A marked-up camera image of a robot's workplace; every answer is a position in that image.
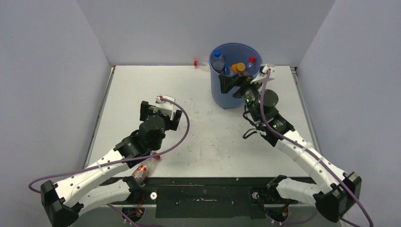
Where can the blue plastic bin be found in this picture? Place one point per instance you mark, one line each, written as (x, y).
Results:
(231, 53)

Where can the blue label blue cap bottle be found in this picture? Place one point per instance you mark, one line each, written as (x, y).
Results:
(217, 56)

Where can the crushed blue label bottle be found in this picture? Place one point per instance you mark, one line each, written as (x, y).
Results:
(228, 71)

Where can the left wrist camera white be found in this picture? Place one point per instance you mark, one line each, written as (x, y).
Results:
(163, 107)

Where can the orange juice bottle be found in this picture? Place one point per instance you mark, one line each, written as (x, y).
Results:
(238, 68)

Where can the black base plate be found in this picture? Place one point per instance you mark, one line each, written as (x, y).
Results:
(214, 197)

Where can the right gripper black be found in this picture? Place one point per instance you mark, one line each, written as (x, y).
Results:
(227, 82)

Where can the clear jar silver lid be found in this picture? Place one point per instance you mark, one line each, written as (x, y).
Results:
(218, 66)

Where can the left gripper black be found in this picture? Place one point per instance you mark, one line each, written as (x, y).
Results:
(147, 109)

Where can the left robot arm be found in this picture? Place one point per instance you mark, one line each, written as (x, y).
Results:
(67, 196)

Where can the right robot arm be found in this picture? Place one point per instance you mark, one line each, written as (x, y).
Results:
(333, 191)

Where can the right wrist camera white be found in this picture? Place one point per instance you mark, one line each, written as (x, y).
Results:
(267, 72)

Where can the red label clear bottle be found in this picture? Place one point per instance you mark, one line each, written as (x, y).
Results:
(250, 64)

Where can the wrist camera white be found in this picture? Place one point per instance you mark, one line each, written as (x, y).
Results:
(267, 72)
(163, 107)

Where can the small red cap bottle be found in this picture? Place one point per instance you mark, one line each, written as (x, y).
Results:
(145, 169)

